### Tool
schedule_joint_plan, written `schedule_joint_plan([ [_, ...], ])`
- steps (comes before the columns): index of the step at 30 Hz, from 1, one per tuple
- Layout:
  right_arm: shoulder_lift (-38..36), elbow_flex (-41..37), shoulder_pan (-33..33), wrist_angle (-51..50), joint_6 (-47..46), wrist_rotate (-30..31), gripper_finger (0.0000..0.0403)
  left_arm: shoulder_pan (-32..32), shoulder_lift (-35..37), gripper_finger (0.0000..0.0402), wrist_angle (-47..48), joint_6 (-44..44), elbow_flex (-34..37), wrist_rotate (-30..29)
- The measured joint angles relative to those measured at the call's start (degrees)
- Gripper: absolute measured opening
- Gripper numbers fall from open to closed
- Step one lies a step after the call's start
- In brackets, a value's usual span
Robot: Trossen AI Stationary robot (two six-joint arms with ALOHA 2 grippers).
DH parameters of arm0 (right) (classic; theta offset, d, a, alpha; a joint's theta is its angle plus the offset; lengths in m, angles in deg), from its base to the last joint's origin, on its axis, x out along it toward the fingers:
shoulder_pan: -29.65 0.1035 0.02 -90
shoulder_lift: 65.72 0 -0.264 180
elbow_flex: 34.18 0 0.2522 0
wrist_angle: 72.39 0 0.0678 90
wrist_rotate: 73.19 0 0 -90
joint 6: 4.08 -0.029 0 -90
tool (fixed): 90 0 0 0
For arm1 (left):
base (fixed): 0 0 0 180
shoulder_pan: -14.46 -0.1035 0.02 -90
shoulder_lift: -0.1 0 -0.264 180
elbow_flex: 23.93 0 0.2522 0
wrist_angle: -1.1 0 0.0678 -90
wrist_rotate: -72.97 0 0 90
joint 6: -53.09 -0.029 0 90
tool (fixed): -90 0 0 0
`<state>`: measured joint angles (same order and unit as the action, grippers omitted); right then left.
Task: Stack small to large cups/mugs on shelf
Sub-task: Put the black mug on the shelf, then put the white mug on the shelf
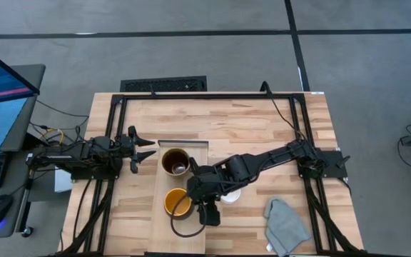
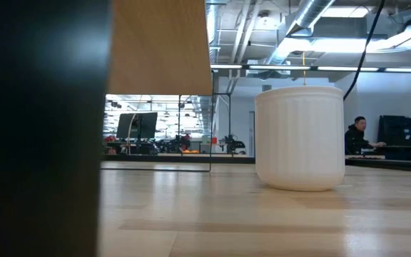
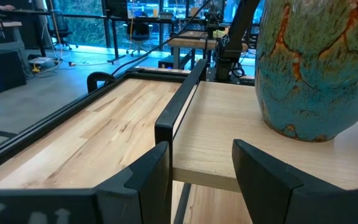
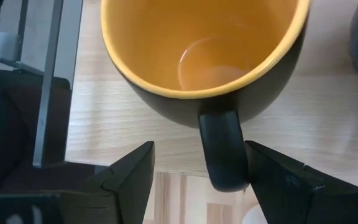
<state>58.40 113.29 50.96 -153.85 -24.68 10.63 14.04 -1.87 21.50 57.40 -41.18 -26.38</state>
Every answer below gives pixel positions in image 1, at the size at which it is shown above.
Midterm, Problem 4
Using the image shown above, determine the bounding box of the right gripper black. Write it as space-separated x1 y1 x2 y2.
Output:
186 156 230 227

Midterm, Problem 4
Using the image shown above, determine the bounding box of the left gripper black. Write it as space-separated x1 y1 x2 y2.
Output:
114 125 157 174

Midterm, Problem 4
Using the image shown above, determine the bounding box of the yellow cup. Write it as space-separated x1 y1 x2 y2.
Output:
163 188 195 218

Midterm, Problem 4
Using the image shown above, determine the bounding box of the green blue glazed mug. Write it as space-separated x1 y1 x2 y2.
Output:
161 147 191 177

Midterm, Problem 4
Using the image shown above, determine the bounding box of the small white cup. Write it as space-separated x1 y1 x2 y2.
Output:
220 188 243 205

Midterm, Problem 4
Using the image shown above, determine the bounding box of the light wooden tray board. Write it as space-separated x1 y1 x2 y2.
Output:
148 139 210 255

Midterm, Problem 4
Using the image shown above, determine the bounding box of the black floor vent grate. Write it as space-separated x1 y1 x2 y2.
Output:
119 75 208 93

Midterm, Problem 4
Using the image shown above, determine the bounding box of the white box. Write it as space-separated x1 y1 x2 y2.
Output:
54 166 73 194

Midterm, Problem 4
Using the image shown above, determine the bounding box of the grey cloth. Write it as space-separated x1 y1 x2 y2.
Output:
263 197 313 257

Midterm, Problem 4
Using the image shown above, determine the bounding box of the grey computer desk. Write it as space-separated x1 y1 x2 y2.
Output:
0 64 46 241

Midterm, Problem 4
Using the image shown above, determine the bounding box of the computer monitor blue screen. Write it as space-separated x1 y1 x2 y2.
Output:
0 41 41 107

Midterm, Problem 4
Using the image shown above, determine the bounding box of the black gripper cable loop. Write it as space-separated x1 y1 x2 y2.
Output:
170 192 208 239

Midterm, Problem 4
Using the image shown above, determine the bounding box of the black aluminium table frame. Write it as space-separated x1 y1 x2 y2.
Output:
58 91 367 257

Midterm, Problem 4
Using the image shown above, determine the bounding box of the black floor cable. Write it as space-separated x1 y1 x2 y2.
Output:
35 99 90 131

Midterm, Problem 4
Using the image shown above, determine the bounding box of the yellow cable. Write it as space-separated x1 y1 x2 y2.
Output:
39 127 65 146

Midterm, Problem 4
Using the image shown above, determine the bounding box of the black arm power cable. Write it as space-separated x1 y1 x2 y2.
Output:
260 81 308 142

